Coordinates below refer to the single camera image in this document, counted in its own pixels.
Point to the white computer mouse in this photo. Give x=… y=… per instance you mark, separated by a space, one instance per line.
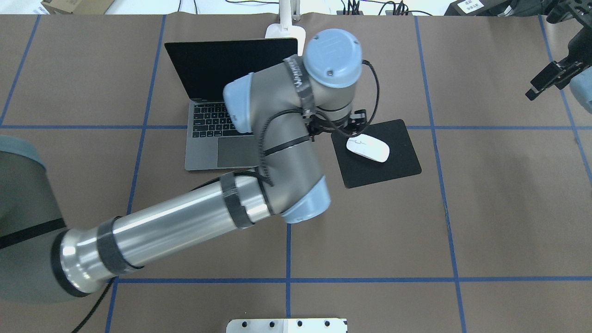
x=368 y=147

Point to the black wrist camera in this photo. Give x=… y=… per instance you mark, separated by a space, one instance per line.
x=562 y=10
x=357 y=121

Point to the black mouse pad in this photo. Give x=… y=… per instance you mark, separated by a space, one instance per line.
x=358 y=171

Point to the white desk lamp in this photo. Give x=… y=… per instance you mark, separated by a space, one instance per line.
x=289 y=14

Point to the grey laptop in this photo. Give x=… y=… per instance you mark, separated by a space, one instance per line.
x=204 y=69

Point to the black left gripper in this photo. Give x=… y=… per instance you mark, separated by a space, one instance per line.
x=356 y=124

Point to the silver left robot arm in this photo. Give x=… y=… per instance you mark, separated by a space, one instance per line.
x=44 y=260

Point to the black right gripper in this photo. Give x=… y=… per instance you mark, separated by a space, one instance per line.
x=583 y=45

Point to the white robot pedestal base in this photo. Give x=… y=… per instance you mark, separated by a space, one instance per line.
x=288 y=325

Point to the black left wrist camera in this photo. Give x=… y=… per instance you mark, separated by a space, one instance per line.
x=357 y=121

